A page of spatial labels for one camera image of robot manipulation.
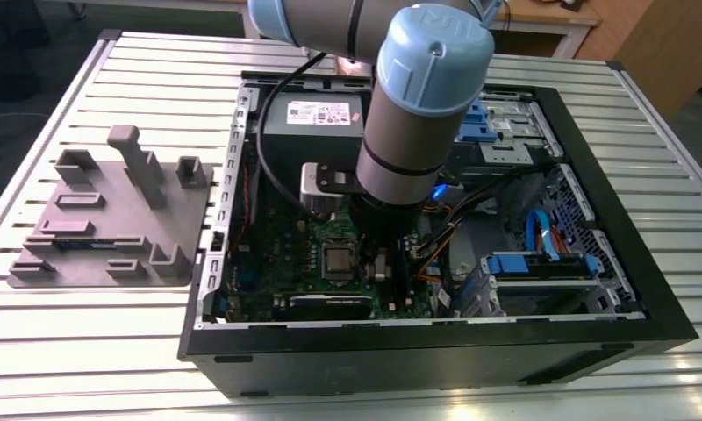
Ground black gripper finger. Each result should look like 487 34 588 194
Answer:
365 246 394 282

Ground black graphics card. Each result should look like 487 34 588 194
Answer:
270 292 374 321

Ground green motherboard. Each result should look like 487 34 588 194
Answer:
221 205 440 324

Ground hard disk in blue carrier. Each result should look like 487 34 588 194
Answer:
481 252 601 282

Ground black PC case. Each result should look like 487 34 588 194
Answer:
175 69 700 399

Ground grey power supply unit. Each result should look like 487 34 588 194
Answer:
248 92 366 198

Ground blue plastic drive latch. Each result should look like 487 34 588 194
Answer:
455 100 499 144

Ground metal drive cage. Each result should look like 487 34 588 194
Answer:
451 91 565 175

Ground metal disk bay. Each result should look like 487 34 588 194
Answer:
452 252 644 319

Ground grey parts rack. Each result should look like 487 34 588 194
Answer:
4 125 217 289

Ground wooden cabinet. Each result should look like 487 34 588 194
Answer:
577 0 702 119

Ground orange wire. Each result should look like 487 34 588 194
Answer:
412 236 452 282

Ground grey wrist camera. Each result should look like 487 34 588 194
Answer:
425 175 467 203

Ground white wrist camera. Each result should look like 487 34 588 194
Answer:
300 161 356 216

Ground black cable bundle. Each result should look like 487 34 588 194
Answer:
441 165 555 227

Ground red twisted wire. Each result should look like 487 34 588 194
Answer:
238 164 256 246

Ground blue flat wire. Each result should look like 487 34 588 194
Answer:
524 208 568 263

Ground thick black camera cable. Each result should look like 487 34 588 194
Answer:
254 51 336 223

